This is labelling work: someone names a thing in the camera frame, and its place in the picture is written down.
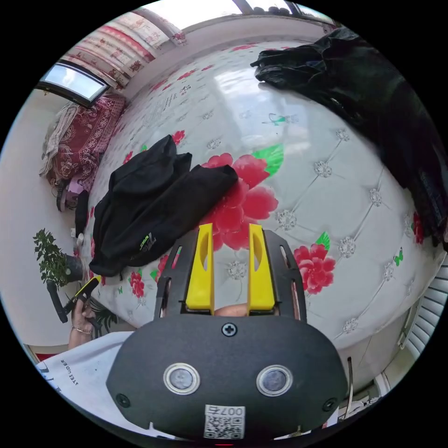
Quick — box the pink patterned curtain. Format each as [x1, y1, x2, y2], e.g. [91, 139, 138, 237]
[65, 8, 188, 90]

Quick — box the black short sleeve shirt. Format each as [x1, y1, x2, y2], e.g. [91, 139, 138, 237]
[89, 134, 239, 278]

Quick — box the person's left forearm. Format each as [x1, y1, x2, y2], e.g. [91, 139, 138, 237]
[67, 326, 94, 350]

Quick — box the window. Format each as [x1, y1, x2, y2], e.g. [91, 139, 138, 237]
[36, 59, 110, 108]

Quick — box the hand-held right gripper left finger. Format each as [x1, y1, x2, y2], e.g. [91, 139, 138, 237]
[185, 223, 215, 315]

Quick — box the potted green plant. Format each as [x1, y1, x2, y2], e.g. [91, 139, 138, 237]
[33, 228, 84, 288]

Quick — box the red patterned blanket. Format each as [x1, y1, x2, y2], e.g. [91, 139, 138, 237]
[39, 94, 126, 191]

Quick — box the pile of clothes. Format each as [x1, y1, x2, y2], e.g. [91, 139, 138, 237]
[250, 27, 448, 251]

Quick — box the bed with flowered white quilt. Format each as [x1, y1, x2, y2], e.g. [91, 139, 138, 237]
[74, 37, 446, 350]

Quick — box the person's body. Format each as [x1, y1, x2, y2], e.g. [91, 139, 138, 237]
[35, 330, 136, 420]

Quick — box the person's right hand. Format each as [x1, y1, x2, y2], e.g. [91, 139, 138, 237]
[214, 304, 248, 317]

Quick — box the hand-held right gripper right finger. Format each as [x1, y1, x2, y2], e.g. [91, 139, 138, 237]
[247, 224, 276, 313]

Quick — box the person's left hand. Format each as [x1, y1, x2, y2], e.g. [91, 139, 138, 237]
[71, 299, 97, 332]

